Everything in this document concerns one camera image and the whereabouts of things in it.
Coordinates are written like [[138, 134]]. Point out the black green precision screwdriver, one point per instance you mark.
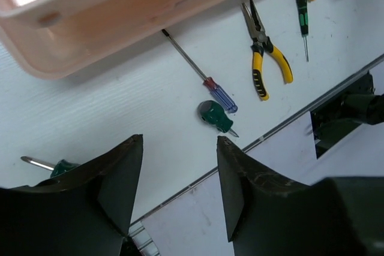
[[304, 23]]

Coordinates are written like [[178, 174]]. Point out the pink plastic toolbox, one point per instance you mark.
[[51, 39]]

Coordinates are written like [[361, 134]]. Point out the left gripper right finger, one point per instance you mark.
[[267, 213]]

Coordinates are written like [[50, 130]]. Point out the stubby green orange screwdriver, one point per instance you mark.
[[57, 169]]

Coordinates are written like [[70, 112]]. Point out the stubby green grey screwdriver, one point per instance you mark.
[[214, 115]]

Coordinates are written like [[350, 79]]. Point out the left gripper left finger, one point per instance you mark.
[[85, 211]]

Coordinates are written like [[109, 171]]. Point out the blue red handled screwdriver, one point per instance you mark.
[[217, 92]]

